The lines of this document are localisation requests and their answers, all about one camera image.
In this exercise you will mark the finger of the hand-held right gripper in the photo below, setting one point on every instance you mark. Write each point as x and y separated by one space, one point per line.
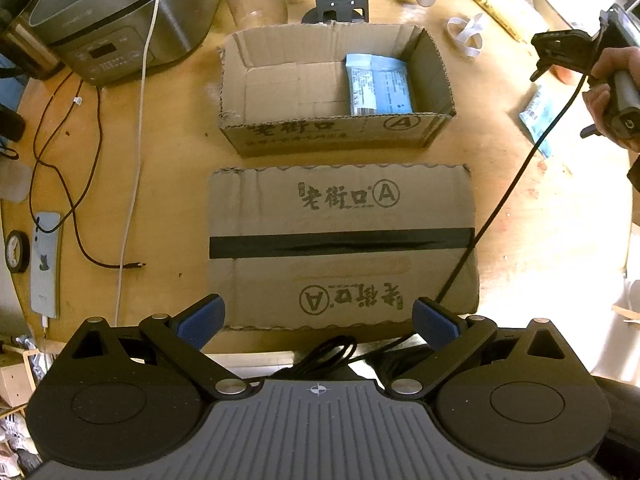
565 47

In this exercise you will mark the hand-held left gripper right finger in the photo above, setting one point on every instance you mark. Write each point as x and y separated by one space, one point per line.
436 324

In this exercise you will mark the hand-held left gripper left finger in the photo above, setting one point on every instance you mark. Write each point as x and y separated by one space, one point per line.
202 321

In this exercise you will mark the blue packet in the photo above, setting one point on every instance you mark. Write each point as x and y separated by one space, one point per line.
380 85
537 115

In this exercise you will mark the cardboard box with black tape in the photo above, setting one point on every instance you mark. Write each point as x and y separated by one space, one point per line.
340 210

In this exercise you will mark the wooden desktop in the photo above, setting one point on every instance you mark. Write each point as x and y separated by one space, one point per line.
540 230

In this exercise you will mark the person's right hand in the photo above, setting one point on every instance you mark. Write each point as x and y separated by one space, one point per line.
600 105

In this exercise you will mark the white bowl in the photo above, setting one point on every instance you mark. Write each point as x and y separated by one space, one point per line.
555 5

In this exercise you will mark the yellow wet wipes pack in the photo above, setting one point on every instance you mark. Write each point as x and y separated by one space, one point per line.
505 12

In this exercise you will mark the white elastic band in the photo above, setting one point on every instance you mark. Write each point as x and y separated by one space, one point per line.
465 35

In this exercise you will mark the light blue smartphone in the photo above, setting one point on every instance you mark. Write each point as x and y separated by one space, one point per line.
46 265

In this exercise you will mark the small black round clock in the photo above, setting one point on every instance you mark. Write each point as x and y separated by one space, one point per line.
17 251

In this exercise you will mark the translucent white container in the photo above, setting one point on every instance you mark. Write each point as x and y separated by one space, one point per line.
12 180

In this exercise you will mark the silver rice cooker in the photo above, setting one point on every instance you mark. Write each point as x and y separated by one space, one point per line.
115 15

